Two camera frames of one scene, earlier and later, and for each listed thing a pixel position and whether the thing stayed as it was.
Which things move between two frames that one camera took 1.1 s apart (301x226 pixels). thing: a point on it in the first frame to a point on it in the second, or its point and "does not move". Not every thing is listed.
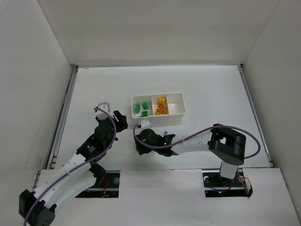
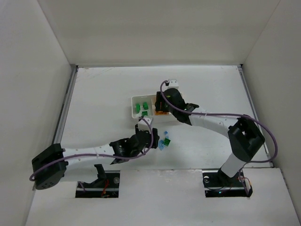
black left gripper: [116, 123] to [154, 137]
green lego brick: [138, 107] does not move
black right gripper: [140, 143] to [159, 103]
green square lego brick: [144, 114] does not move
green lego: [145, 106] does not move
